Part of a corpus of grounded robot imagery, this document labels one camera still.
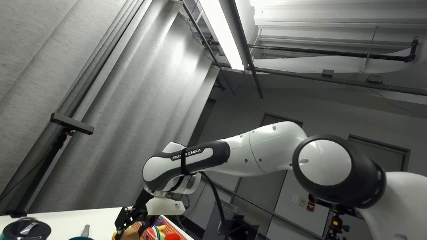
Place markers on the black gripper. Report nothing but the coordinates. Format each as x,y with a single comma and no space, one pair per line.
131,215

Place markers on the toy burger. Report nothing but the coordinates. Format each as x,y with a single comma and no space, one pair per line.
132,233

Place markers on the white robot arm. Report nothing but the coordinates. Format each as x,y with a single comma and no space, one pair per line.
329,169

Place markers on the wooden toy crate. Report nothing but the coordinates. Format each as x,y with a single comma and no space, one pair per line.
164,230

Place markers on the teal toy kettle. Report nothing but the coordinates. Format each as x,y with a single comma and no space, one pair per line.
84,234

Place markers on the teal toy frying pan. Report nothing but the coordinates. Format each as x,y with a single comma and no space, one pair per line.
27,229

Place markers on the ceiling light strip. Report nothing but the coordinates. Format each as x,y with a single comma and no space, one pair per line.
221,31

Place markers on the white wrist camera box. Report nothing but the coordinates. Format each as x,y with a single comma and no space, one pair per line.
163,206

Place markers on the black camera on tripod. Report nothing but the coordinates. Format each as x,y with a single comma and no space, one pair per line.
19,191

